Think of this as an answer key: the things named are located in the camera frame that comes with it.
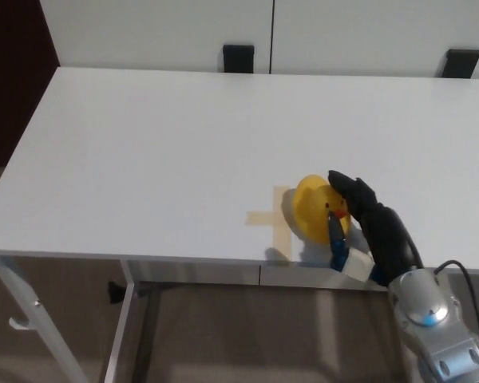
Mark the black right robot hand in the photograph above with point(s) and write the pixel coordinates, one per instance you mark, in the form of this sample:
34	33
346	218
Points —
383	235

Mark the yellow rubber duck toy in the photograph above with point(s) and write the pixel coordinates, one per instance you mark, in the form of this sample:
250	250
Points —
309	207

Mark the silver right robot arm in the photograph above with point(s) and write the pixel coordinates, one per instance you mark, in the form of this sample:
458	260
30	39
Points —
435	315

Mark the white hook on desk leg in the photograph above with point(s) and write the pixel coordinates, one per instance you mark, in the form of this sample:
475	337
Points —
19	324

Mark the beige masking tape cross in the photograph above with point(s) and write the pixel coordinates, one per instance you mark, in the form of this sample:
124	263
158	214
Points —
282	239

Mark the small black floor object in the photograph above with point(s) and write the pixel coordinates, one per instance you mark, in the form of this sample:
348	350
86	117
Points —
115	293

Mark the right black wall bracket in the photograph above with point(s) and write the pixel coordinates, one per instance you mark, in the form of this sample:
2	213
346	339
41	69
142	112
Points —
460	64

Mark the black wall bracket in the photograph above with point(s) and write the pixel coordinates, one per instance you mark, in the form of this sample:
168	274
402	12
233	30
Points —
238	59
460	64

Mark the left black wall bracket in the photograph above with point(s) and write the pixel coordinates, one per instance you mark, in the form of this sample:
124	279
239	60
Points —
238	59

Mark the white metal desk frame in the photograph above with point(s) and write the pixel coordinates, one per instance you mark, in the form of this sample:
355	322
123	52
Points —
22	295

